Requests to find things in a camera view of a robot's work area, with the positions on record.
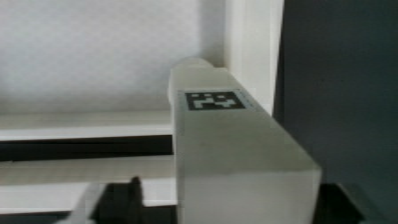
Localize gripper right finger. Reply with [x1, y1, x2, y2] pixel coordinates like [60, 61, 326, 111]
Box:
[339, 184, 398, 224]

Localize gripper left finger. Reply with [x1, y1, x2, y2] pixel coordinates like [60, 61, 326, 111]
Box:
[54, 183, 106, 224]

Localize white leg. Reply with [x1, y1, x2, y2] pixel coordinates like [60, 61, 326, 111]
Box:
[168, 58, 321, 224]

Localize white desk top tray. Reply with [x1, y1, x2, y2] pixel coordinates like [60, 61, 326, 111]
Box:
[0, 0, 284, 141]

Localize white U-shaped fence wall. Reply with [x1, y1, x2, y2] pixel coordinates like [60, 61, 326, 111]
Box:
[0, 156, 175, 214]

